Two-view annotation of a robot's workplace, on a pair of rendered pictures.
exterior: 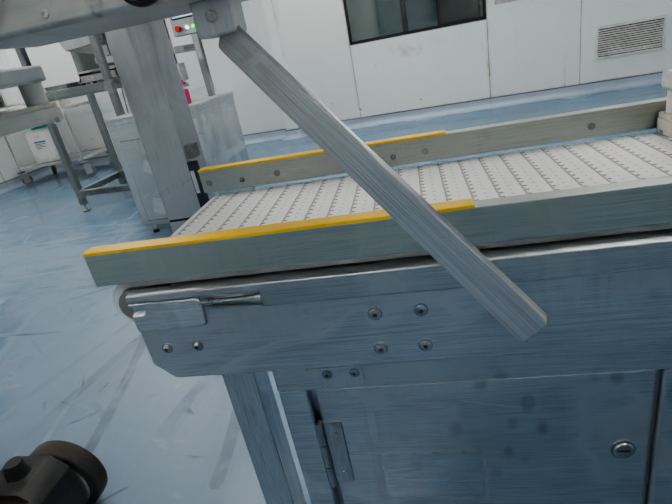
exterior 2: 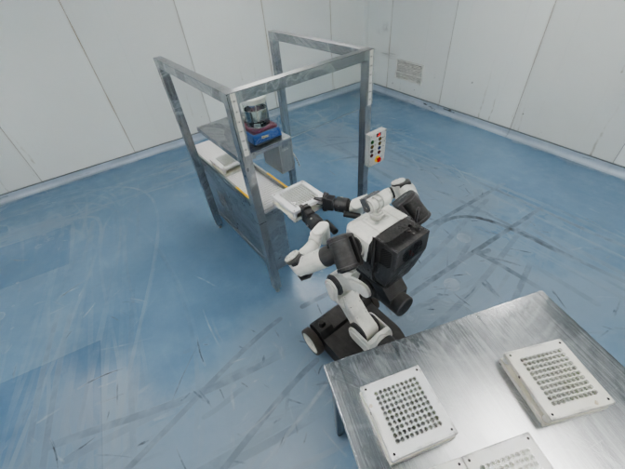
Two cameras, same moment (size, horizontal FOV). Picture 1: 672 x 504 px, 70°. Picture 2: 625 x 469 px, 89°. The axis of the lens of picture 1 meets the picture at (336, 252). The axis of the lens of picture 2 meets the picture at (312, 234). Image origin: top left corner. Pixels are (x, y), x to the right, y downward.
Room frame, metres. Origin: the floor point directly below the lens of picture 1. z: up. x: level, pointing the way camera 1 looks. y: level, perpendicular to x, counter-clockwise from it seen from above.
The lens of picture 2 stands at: (1.69, 1.61, 2.11)
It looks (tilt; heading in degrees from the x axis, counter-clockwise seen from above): 42 degrees down; 224
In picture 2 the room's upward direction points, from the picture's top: 6 degrees counter-clockwise
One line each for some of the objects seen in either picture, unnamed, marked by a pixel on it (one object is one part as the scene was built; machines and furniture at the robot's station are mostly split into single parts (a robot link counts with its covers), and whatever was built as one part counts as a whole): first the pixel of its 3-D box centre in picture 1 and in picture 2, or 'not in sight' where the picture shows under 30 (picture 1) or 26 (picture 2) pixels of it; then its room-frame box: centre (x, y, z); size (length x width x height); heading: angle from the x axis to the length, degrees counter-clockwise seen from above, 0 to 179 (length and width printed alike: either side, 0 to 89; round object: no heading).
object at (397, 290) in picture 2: not in sight; (384, 286); (0.75, 1.17, 0.81); 0.28 x 0.13 x 0.18; 78
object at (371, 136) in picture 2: not in sight; (375, 147); (-0.26, 0.47, 0.94); 0.17 x 0.06 x 0.26; 168
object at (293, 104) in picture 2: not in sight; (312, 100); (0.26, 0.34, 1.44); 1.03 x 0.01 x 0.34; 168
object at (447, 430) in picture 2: not in sight; (405, 408); (1.23, 1.53, 0.88); 0.25 x 0.24 x 0.02; 148
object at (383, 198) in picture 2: not in sight; (378, 204); (0.73, 1.08, 1.28); 0.10 x 0.07 x 0.09; 168
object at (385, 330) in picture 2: not in sight; (369, 332); (0.74, 1.10, 0.28); 0.21 x 0.20 x 0.13; 78
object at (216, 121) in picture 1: (189, 163); not in sight; (3.27, 0.85, 0.38); 0.63 x 0.57 x 0.76; 73
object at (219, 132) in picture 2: not in sight; (242, 134); (0.51, -0.10, 1.22); 0.62 x 0.38 x 0.04; 78
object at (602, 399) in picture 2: not in sight; (555, 377); (0.80, 1.90, 0.88); 0.25 x 0.24 x 0.02; 142
